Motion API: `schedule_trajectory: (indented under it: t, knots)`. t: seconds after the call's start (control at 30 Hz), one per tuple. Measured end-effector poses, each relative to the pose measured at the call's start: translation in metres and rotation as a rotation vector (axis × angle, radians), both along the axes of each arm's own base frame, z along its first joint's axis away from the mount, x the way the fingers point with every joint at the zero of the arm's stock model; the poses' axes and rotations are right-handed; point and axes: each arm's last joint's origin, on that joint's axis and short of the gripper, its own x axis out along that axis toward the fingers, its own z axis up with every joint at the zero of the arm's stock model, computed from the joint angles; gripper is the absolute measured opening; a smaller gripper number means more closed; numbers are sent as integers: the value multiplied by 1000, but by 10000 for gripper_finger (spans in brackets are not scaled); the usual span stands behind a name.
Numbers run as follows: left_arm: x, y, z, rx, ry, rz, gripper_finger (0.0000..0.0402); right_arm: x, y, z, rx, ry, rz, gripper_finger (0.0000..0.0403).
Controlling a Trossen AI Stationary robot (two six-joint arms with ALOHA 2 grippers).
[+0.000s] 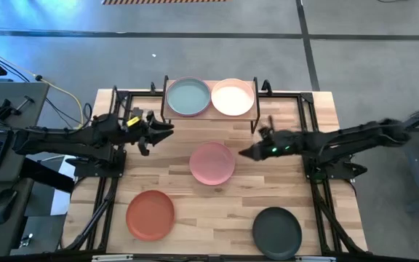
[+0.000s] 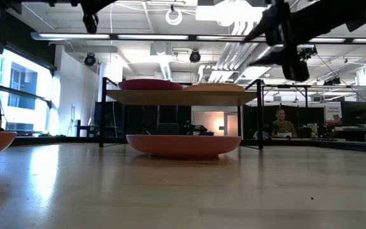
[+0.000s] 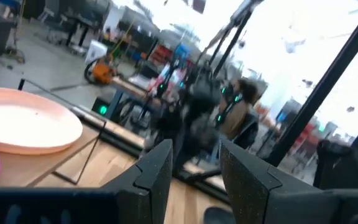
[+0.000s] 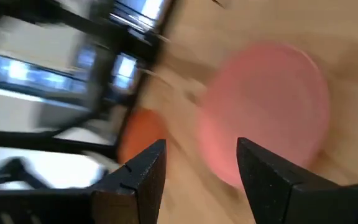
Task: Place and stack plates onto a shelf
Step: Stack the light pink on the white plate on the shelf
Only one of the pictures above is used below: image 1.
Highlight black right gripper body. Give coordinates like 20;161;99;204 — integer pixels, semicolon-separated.
256;124;307;162

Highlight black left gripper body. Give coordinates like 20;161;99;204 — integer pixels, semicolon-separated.
121;108;156;157

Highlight light blue plate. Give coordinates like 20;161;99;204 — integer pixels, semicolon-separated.
165;76;212;118

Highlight sage green plate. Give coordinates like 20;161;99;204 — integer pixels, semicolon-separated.
167;78;210;116

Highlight light pink plate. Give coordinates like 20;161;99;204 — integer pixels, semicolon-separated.
189;141;236;186

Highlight cream plate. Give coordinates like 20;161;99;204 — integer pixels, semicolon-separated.
211;78;256;117

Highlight orange plate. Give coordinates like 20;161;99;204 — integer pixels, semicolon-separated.
125;189;176;242

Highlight dark green plate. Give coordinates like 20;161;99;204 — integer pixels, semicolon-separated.
252;206;303;261

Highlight black clamp tool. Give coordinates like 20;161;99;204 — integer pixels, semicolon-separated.
0;95;36;123

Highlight black computer mouse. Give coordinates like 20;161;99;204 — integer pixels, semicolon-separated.
0;188;19;225

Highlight small metal part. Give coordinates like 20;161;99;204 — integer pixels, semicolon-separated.
19;232;34;249

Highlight black metal table frame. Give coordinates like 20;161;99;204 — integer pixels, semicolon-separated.
60;85;369;255

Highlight wooden shelf black wire legs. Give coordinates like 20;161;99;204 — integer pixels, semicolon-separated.
160;75;262;134

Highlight yellow cable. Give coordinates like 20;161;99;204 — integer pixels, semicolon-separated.
0;41;85;127

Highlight black cable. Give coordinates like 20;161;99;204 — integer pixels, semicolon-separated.
0;47;93;129

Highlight silver aluminium bracket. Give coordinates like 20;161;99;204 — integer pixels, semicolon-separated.
295;255;337;262
92;254;135;262

